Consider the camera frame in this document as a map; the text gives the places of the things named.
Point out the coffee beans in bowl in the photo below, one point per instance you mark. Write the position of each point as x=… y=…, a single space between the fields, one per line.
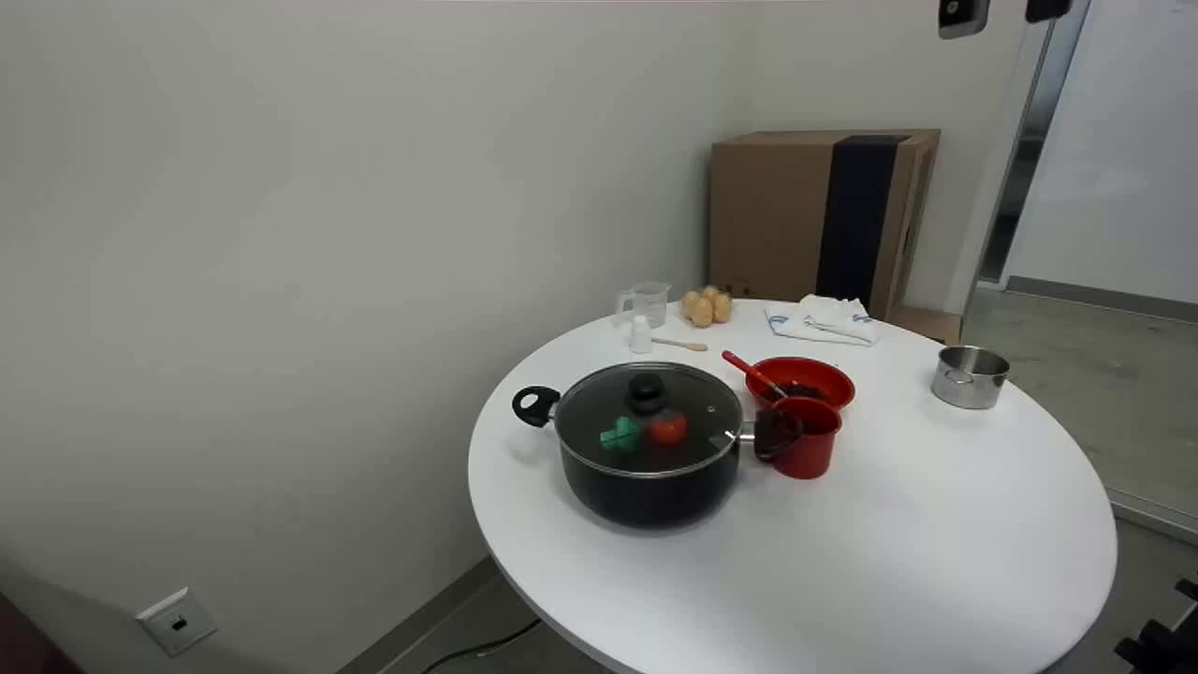
x=811 y=378

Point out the small clear plastic cup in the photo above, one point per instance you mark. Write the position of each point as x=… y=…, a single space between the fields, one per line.
x=638 y=335

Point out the clear measuring cup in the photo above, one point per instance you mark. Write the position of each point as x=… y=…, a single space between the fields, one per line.
x=645 y=303

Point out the glass pot lid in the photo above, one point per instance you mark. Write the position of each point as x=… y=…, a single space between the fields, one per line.
x=584 y=418

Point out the tan egg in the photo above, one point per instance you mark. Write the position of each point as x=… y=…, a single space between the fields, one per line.
x=693 y=308
x=720 y=302

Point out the green toy vegetable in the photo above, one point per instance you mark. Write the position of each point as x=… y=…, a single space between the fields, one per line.
x=619 y=436

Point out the red toy tomato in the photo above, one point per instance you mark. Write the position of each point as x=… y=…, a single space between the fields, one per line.
x=669 y=432

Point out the black cooking pot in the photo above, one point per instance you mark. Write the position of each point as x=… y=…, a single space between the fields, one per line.
x=648 y=493

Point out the cardboard box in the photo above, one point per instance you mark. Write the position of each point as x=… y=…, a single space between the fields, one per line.
x=761 y=211

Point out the coffee beans in mug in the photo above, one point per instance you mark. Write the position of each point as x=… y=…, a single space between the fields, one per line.
x=789 y=420

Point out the white cloth napkin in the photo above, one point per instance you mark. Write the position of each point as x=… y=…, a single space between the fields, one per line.
x=816 y=332

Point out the white cloth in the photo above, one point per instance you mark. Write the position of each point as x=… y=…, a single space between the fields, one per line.
x=834 y=308

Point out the red mug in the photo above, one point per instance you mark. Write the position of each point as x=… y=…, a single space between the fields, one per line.
x=806 y=455

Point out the black flat panel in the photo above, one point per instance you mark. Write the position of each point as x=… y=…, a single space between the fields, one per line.
x=857 y=220

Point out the steel cup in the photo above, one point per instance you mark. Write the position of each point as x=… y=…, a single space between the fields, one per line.
x=968 y=386

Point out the black floor equipment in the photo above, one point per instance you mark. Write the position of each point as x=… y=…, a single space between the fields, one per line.
x=1162 y=648

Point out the metal door frame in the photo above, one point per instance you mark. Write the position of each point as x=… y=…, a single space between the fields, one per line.
x=1033 y=137

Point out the black wall mounted box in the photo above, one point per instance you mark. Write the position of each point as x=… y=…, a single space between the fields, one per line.
x=1051 y=9
x=963 y=18

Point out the white wall outlet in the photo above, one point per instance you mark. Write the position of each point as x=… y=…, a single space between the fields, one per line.
x=172 y=621

